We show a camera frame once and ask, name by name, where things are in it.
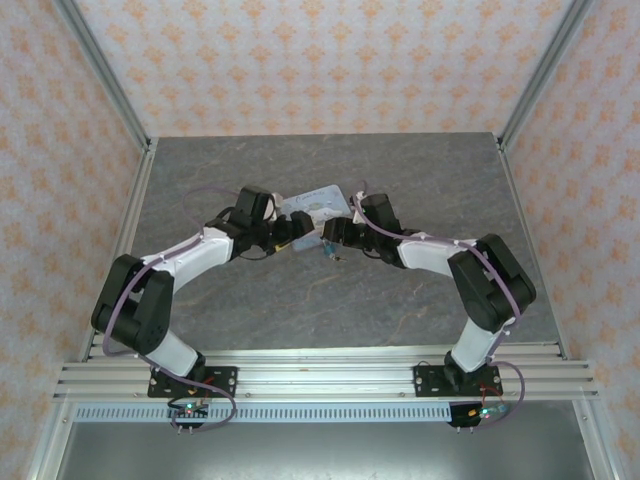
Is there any aluminium frame post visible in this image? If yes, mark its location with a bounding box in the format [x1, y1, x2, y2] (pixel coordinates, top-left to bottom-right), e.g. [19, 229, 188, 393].
[497, 0, 594, 151]
[52, 0, 154, 151]

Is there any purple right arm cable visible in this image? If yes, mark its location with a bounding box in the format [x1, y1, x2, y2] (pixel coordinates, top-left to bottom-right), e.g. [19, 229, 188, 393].
[349, 182, 526, 431]

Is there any aluminium rail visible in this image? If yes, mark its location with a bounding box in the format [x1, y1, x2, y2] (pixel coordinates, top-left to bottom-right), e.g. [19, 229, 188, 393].
[497, 142, 614, 480]
[29, 144, 159, 480]

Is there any aluminium right side rail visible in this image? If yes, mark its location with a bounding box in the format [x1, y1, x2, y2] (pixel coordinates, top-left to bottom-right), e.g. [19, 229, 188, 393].
[497, 142, 614, 480]

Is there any grey metal lower shelf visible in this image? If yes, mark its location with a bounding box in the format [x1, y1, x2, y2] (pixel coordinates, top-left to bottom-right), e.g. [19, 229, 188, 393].
[52, 419, 591, 480]

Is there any aluminium right frame post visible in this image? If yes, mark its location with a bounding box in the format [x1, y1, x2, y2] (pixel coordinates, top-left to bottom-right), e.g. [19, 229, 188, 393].
[497, 0, 594, 151]

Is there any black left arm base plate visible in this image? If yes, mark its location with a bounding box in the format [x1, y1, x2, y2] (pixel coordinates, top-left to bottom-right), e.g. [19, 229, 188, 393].
[147, 366, 239, 399]

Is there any aluminium mounting rail beam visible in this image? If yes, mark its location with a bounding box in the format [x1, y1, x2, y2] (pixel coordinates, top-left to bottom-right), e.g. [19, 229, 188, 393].
[52, 341, 599, 401]

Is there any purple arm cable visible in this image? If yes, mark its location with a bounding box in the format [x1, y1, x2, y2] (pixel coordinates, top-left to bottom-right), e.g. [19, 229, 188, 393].
[349, 182, 526, 431]
[102, 185, 239, 432]

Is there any aluminium left frame post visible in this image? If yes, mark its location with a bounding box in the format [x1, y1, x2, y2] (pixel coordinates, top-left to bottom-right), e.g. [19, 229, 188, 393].
[52, 0, 154, 151]

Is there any light blue cartoon tin box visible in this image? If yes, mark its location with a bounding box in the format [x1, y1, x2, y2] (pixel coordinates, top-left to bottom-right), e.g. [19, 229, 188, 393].
[279, 183, 352, 251]

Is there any white slotted cable duct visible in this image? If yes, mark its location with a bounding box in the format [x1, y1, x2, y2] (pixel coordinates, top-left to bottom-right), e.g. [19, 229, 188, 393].
[74, 403, 571, 424]

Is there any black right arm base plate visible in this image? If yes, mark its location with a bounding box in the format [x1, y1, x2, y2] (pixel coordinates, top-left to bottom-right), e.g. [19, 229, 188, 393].
[413, 364, 501, 399]

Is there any aluminium left side rail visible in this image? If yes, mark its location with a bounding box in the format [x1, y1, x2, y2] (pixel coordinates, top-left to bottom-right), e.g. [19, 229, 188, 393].
[29, 144, 159, 480]

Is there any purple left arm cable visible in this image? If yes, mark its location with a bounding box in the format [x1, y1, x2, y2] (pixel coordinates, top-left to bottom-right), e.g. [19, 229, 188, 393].
[102, 185, 239, 432]

